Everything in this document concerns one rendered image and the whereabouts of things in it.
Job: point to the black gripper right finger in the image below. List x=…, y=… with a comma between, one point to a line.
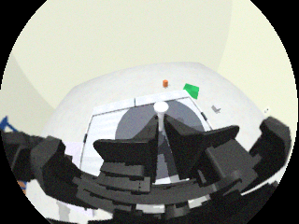
x=187, y=144

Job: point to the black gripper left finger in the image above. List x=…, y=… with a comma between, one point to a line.
x=143, y=147

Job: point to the dark grey round disc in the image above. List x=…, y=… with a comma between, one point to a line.
x=135, y=119

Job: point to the silver metal pin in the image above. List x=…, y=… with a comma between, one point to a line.
x=160, y=108

